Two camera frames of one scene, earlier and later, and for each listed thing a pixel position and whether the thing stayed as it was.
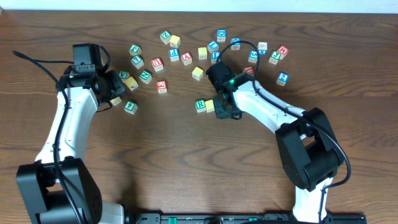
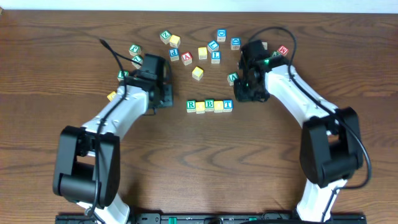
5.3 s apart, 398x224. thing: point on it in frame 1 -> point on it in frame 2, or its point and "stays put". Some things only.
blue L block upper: [212, 46] stays put
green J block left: [135, 50] stays put
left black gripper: [116, 86] -> [166, 97]
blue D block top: [221, 35] stays put
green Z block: [165, 37] stays put
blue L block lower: [214, 56] stays put
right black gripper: [219, 112] -> [241, 95]
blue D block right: [237, 46] stays put
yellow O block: [209, 106] -> [200, 107]
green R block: [200, 106] -> [191, 106]
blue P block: [174, 54] stays put
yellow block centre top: [202, 53] stays put
